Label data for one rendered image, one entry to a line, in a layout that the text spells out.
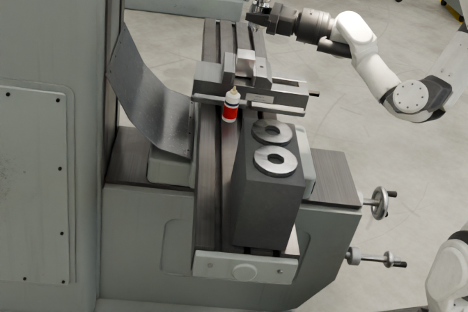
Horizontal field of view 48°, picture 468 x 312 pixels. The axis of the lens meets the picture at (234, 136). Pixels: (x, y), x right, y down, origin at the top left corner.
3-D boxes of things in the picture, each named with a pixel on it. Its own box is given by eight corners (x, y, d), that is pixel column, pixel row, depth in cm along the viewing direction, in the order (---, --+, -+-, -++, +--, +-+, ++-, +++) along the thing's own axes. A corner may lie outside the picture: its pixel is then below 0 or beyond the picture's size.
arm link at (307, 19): (277, -7, 140) (321, 3, 139) (270, 26, 145) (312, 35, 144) (269, 9, 130) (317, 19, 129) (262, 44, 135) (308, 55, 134)
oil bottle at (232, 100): (235, 115, 153) (242, 83, 146) (235, 123, 149) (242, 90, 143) (221, 113, 152) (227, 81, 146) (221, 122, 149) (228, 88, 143)
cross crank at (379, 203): (381, 205, 187) (392, 180, 180) (390, 228, 178) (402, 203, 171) (338, 200, 185) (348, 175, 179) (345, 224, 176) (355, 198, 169)
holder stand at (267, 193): (278, 184, 131) (297, 118, 119) (285, 251, 113) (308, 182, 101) (230, 178, 129) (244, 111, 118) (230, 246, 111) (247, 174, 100)
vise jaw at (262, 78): (269, 69, 164) (271, 58, 162) (271, 90, 154) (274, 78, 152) (250, 67, 164) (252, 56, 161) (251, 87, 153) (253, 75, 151)
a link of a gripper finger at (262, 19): (246, 9, 135) (270, 14, 135) (244, 21, 137) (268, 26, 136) (246, 11, 134) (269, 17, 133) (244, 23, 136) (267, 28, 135)
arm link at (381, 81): (360, 77, 137) (404, 135, 129) (349, 65, 128) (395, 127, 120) (394, 51, 134) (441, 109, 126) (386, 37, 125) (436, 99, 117)
